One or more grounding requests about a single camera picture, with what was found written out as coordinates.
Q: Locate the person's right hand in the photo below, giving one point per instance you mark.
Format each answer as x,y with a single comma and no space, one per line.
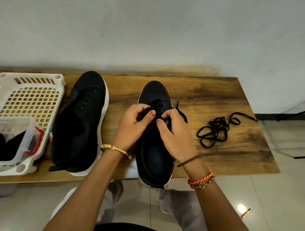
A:
178,138

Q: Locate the person's left hand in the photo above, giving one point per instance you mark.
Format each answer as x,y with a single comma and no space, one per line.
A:
129,128

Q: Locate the black shoelace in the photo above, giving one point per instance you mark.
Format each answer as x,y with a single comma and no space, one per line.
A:
217,128
181,114

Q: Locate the black sneaker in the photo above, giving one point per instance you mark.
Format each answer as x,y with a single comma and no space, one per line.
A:
152,162
76,128

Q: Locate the person's left forearm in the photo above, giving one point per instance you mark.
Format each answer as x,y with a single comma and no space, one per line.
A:
78,195

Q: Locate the person's black shirt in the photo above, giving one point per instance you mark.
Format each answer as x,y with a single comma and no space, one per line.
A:
124,227

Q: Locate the white plastic lattice basket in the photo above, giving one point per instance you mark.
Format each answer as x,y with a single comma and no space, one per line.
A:
31,97

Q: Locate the black tripod stand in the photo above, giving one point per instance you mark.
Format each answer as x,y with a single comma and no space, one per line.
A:
293,116

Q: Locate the black rolled band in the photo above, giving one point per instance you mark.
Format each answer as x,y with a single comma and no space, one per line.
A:
14,145

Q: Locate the white box under table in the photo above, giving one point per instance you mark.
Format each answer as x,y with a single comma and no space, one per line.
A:
8,189

